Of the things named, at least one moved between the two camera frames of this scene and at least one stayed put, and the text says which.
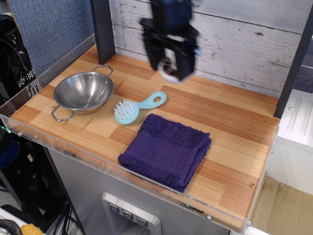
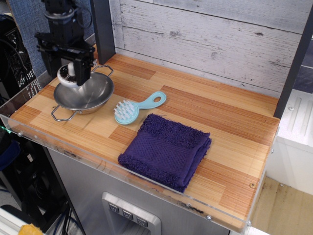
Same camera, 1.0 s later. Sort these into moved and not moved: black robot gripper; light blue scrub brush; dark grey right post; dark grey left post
Moved: black robot gripper
Not moved: dark grey right post; light blue scrub brush; dark grey left post
